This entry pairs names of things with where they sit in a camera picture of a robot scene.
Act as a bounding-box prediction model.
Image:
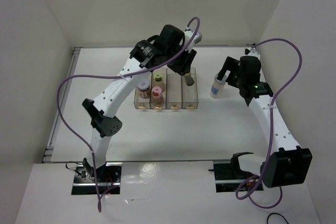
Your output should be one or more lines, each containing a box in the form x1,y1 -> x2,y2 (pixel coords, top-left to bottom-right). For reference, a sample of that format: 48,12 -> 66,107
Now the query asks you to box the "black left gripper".
165,42 -> 197,76

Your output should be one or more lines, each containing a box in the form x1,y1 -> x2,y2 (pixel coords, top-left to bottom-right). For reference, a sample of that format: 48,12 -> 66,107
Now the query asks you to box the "black gold pepper bottle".
183,73 -> 195,87

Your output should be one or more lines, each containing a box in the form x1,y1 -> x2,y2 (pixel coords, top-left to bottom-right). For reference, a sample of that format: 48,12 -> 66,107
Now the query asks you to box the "blue-label white spice bottle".
210,75 -> 227,99

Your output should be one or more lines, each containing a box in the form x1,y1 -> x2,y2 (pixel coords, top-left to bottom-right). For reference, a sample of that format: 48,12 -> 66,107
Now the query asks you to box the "yellow-lid spice bottle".
152,73 -> 165,92

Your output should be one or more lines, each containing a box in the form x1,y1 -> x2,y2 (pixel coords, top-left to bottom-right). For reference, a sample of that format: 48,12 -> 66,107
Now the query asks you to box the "pink-lid spice bottle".
151,87 -> 163,105

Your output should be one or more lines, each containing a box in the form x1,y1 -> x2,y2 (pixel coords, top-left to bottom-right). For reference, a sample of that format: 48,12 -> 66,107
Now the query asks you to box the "clear-lid red spice jar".
137,79 -> 150,99

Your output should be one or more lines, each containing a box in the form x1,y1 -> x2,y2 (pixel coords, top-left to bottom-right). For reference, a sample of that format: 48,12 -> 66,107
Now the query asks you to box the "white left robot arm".
82,25 -> 202,182

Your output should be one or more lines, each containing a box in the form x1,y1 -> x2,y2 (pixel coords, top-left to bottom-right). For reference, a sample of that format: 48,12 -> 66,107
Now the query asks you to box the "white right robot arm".
216,51 -> 312,188

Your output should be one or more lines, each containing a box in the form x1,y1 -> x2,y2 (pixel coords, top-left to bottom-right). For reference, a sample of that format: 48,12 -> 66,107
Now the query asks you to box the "clear organizer bin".
133,87 -> 150,110
166,68 -> 182,110
182,68 -> 198,110
150,68 -> 167,110

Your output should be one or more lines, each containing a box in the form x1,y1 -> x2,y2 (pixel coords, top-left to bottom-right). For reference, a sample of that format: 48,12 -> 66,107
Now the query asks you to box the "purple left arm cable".
57,17 -> 201,213

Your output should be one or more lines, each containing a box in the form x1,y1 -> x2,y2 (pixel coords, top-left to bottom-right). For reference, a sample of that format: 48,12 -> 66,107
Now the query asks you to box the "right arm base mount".
208,161 -> 252,193

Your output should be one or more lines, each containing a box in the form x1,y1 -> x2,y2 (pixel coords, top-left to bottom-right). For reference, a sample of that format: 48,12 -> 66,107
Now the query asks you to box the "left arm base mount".
64,162 -> 123,196

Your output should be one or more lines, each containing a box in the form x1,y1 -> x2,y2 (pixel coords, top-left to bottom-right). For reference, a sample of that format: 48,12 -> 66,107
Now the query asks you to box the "black cable on floor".
267,212 -> 289,224

